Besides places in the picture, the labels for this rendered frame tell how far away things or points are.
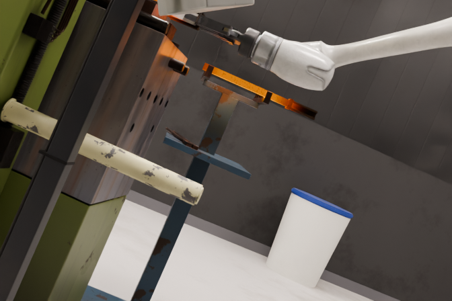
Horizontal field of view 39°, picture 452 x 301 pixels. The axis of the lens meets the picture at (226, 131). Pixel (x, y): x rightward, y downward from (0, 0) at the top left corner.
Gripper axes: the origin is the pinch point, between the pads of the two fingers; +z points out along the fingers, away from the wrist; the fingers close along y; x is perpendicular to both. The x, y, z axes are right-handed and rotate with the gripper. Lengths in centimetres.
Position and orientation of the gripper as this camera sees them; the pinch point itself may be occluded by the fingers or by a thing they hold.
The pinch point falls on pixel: (185, 15)
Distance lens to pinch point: 170.5
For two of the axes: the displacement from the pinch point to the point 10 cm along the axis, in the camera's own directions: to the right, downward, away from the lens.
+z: -9.1, -4.0, 0.9
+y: 0.8, 0.4, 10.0
